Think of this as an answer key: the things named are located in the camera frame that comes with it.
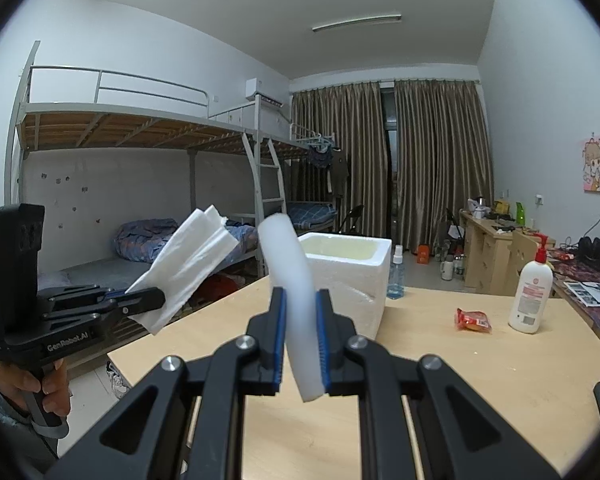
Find pink wall poster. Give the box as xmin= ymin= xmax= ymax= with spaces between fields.
xmin=582 ymin=132 xmax=600 ymax=193

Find blue plaid bedding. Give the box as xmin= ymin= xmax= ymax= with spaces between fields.
xmin=285 ymin=201 xmax=337 ymax=226

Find light wooden chair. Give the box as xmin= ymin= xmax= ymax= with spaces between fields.
xmin=502 ymin=229 xmax=556 ymax=297

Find hanging blue clothes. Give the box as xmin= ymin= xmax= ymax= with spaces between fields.
xmin=307 ymin=142 xmax=333 ymax=168

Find person's left hand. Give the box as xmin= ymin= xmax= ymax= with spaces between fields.
xmin=0 ymin=357 xmax=72 ymax=421

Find grey sneakers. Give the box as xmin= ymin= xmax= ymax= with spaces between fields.
xmin=107 ymin=360 xmax=131 ymax=396

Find red cloth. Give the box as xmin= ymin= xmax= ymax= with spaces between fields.
xmin=200 ymin=275 xmax=241 ymax=301

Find red snack packet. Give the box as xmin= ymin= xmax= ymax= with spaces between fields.
xmin=454 ymin=308 xmax=493 ymax=333

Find person's left forearm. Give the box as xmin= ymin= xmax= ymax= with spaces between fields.
xmin=0 ymin=360 xmax=56 ymax=476

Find blue orange plaid quilt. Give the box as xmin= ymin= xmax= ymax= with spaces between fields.
xmin=112 ymin=217 xmax=258 ymax=261

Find white air conditioner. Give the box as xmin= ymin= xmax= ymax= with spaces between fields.
xmin=245 ymin=77 xmax=285 ymax=107

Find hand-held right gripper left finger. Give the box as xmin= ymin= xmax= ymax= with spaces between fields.
xmin=45 ymin=287 xmax=287 ymax=480

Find grey blue mattress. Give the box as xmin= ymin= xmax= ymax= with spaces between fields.
xmin=37 ymin=257 xmax=146 ymax=286

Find printed booklets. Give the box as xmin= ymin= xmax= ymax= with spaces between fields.
xmin=562 ymin=281 xmax=600 ymax=307

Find clear spray bottle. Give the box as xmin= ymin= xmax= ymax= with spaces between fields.
xmin=387 ymin=245 xmax=407 ymax=301

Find grey metal bunk bed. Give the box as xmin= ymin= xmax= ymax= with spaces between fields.
xmin=5 ymin=40 xmax=293 ymax=361
xmin=257 ymin=107 xmax=338 ymax=241

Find white pump bottle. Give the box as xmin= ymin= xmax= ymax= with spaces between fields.
xmin=508 ymin=232 xmax=554 ymax=335

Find hanging dark shirt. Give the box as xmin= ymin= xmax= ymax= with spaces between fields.
xmin=327 ymin=155 xmax=350 ymax=196

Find ceiling light tube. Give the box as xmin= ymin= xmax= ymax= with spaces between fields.
xmin=312 ymin=11 xmax=402 ymax=32

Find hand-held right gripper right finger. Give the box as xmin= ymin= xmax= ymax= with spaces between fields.
xmin=316 ymin=288 xmax=561 ymax=480

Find patterned tablecloth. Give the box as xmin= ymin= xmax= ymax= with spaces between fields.
xmin=545 ymin=247 xmax=600 ymax=333

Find light wooden desk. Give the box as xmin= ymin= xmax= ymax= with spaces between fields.
xmin=459 ymin=209 xmax=556 ymax=296

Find black folding chair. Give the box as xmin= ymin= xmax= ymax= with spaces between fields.
xmin=335 ymin=205 xmax=366 ymax=233

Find white tissue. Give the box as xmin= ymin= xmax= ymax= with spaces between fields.
xmin=124 ymin=204 xmax=240 ymax=336

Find brown curtain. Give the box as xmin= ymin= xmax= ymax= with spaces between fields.
xmin=291 ymin=82 xmax=397 ymax=241
xmin=394 ymin=79 xmax=496 ymax=241

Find white foam box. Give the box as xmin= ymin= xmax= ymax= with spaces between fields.
xmin=297 ymin=231 xmax=393 ymax=356

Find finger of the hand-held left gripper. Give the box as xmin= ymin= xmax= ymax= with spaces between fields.
xmin=39 ymin=284 xmax=131 ymax=308
xmin=42 ymin=287 xmax=167 ymax=331

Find white foam strip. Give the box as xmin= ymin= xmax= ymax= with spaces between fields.
xmin=257 ymin=212 xmax=327 ymax=403

